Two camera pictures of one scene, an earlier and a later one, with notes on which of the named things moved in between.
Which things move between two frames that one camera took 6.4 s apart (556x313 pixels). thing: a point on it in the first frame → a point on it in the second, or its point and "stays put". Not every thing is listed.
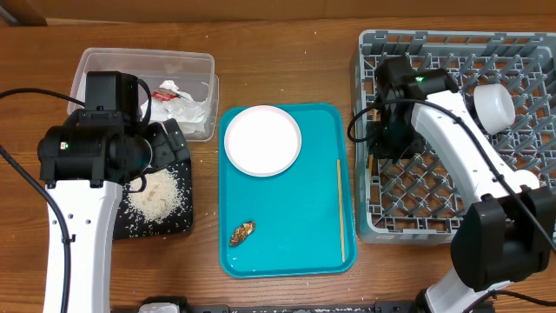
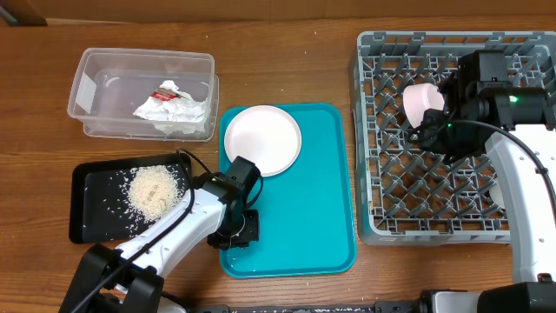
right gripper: (386, 149) → (433, 143)
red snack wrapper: (163, 96) stays put
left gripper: (166, 154) → (252, 232)
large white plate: (262, 141) stays put
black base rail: (340, 309) stays put
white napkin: (193, 116) stays put
